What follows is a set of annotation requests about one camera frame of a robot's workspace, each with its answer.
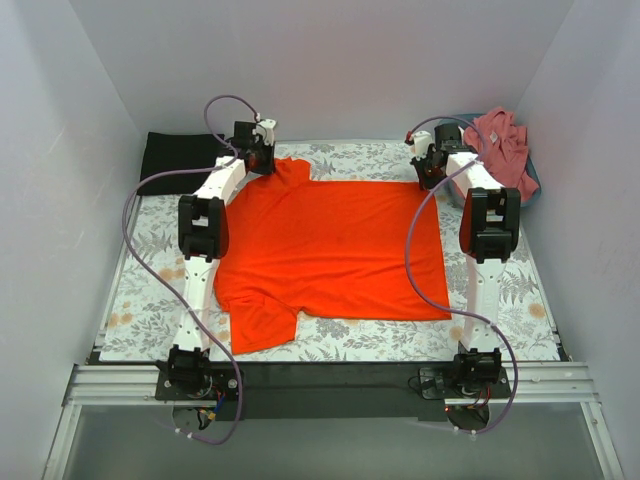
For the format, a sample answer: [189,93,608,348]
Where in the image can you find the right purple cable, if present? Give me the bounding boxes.
[403,116,521,434]

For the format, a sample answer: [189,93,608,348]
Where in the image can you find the pink t-shirt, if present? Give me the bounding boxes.
[463,107,539,202]

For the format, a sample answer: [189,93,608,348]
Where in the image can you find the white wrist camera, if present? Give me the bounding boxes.
[255,119,277,146]
[405,130,433,158]

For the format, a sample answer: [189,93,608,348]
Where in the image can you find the folded black t-shirt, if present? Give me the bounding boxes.
[137,132,223,196]

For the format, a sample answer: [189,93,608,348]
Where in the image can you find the floral table mat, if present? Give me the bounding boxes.
[96,141,560,362]

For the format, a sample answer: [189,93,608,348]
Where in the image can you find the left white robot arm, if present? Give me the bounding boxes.
[159,119,277,400]

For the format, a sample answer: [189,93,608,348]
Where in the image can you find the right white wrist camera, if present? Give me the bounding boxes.
[405,130,433,158]

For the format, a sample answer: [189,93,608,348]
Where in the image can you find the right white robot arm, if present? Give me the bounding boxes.
[405,117,521,400]

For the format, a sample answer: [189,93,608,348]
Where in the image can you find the orange t-shirt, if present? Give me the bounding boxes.
[214,158,450,354]

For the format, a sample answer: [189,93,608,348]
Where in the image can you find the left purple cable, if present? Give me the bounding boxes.
[122,94,262,446]

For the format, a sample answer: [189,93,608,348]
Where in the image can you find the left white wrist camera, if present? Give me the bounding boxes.
[255,119,277,146]

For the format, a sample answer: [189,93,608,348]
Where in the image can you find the purple cable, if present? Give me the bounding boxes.
[403,116,521,434]
[122,94,262,446]

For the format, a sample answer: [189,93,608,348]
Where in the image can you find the aluminium rail frame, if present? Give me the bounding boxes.
[44,362,624,479]

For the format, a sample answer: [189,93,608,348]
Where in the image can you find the teal laundry basket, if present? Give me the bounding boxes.
[434,107,541,206]

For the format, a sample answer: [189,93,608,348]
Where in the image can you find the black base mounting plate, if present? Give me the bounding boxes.
[155,355,512,421]

